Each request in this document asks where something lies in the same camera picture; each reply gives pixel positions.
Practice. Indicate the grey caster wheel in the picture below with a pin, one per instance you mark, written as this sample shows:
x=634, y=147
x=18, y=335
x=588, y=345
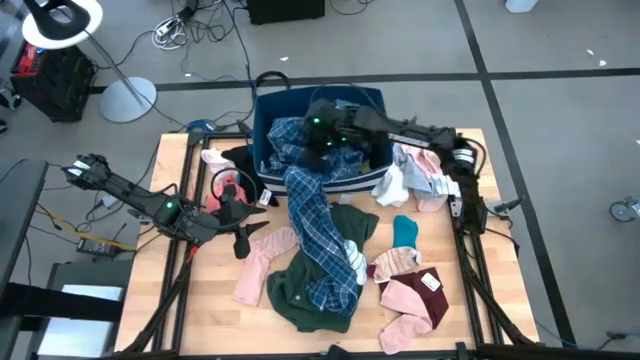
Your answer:
x=622, y=210

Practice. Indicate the maroon garment with tag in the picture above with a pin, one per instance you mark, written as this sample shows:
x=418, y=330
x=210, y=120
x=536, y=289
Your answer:
x=435, y=305

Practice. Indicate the pink long sock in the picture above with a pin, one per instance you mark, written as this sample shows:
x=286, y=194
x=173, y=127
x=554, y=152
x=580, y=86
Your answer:
x=260, y=265
x=400, y=300

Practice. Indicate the pale pink garment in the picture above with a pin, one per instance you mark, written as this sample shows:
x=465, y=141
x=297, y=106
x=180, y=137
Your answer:
x=432, y=162

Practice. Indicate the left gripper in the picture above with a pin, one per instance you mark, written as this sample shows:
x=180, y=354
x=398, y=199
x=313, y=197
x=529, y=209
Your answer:
x=232, y=207

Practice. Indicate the black table-level camera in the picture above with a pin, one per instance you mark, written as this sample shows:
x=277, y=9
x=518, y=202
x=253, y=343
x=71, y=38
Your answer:
x=339, y=353

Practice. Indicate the navy white striped fabric bin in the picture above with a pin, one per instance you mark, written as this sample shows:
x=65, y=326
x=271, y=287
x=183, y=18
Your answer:
x=280, y=102

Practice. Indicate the teal sock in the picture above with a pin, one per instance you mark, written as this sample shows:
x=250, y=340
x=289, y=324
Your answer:
x=405, y=231

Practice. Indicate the white rounded object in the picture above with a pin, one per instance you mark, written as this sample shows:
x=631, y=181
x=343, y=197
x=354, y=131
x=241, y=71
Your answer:
x=520, y=4

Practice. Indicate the white and pink garment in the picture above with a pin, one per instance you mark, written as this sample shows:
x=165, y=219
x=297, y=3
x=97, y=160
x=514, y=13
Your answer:
x=215, y=159

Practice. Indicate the black box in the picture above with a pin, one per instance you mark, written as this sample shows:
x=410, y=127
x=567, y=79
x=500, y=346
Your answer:
x=285, y=10

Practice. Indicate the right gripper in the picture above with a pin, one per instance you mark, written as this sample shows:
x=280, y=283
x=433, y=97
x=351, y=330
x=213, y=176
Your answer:
x=330, y=125

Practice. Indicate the white power strip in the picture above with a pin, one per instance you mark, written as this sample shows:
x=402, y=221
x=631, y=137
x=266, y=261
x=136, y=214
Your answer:
x=166, y=27

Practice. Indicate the red box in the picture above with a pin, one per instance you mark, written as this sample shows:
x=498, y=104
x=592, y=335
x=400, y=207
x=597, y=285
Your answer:
x=29, y=55

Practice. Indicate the grey cabinet with white panel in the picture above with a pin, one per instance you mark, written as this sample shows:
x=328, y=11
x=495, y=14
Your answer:
x=75, y=340

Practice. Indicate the blue plaid shirt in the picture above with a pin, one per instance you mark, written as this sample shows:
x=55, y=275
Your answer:
x=315, y=225

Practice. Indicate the beige striped sock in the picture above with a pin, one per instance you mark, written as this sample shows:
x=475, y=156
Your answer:
x=397, y=262

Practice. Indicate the white striped sock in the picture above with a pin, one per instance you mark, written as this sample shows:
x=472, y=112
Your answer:
x=356, y=260
x=446, y=186

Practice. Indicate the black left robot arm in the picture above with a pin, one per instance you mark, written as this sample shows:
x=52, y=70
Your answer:
x=125, y=190

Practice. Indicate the black crate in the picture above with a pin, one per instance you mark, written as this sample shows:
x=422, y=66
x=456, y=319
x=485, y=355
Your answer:
x=60, y=85

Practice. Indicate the black power adapter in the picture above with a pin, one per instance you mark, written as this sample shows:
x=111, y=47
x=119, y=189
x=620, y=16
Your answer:
x=95, y=246

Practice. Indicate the black desk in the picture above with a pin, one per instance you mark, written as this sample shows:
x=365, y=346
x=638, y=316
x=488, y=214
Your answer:
x=15, y=215

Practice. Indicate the light grey garment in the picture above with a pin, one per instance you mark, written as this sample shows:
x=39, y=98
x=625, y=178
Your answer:
x=410, y=167

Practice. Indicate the coral pink garment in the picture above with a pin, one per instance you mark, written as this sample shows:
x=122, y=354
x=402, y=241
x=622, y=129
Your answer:
x=215, y=200

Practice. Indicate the black garment with tag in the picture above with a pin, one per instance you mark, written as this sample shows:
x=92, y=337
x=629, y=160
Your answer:
x=247, y=165

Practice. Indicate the white floor lamp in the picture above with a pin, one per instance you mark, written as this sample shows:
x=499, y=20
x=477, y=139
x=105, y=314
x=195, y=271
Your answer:
x=127, y=100

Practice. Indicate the dark green sweater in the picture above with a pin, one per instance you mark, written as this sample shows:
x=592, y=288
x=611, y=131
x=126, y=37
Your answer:
x=295, y=300

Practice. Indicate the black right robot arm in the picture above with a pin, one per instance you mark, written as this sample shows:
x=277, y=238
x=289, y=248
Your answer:
x=425, y=134

